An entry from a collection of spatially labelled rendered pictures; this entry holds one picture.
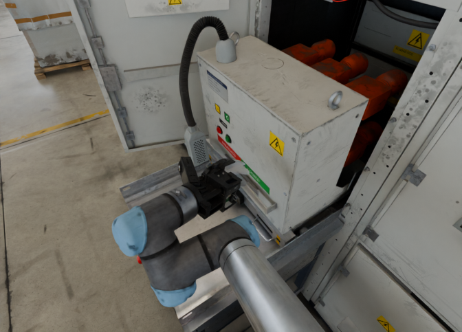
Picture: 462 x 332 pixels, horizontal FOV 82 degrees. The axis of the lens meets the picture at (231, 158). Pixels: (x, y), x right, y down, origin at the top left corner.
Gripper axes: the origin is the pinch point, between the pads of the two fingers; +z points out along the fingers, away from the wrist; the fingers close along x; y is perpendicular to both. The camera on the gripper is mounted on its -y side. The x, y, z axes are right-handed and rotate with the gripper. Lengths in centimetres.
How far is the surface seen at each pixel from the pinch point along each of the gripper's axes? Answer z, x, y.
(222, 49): 12.8, 23.4, -22.6
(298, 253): 20.6, -35.6, 19.4
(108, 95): 0, -5, -68
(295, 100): 10.7, 18.2, 5.3
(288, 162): 5.6, 4.6, 10.7
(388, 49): 99, 27, 3
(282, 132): 3.8, 12.2, 7.5
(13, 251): -39, -134, -137
